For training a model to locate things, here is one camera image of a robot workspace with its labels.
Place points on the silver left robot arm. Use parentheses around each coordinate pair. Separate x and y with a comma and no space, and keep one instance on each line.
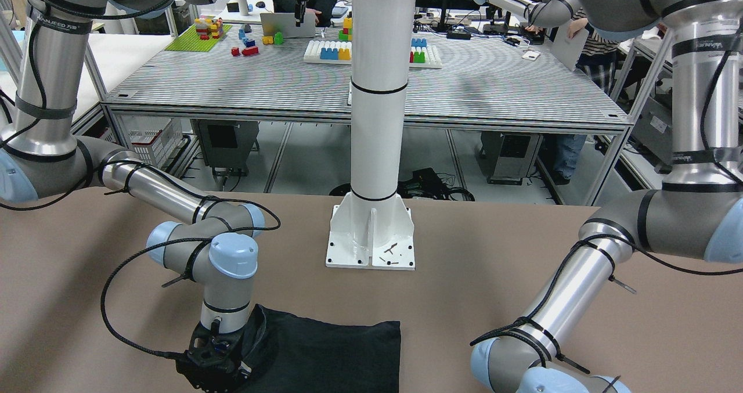
(695,214)

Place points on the white plastic basket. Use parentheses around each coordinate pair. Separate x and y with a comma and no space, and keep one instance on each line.
(154,138)

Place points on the green lego baseplate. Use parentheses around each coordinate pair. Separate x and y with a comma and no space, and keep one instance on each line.
(190,41)

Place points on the striped work table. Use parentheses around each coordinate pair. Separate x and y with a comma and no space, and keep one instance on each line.
(483,84)

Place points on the silver laptop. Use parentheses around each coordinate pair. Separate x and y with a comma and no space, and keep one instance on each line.
(285,24)

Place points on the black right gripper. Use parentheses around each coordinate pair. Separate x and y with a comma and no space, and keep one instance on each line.
(246,346)

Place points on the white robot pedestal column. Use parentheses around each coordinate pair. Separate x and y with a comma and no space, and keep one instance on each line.
(372,228)

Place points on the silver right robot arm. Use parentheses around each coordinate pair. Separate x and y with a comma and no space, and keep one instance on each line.
(213,241)

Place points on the black t-shirt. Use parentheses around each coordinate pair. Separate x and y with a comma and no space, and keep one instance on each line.
(288,353)

